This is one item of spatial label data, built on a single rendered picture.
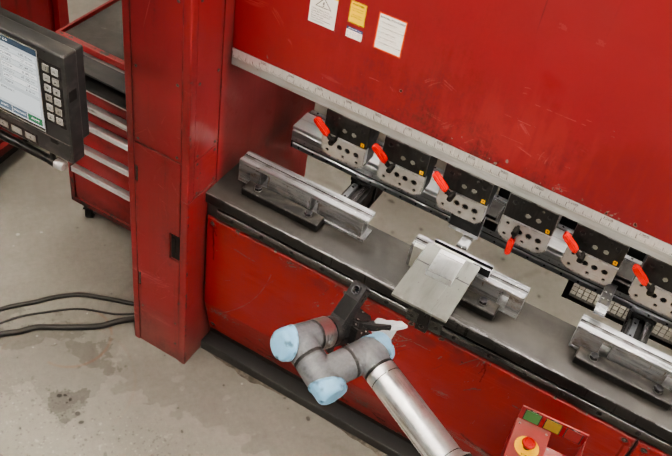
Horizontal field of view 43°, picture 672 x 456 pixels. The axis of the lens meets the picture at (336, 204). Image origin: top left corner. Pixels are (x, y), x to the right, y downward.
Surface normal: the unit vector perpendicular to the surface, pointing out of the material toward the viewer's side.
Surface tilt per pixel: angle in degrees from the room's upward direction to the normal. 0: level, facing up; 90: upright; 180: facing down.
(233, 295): 90
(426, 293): 0
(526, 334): 0
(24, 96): 90
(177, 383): 0
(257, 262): 90
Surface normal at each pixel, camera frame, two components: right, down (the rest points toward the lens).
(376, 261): 0.14, -0.72
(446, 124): -0.49, 0.55
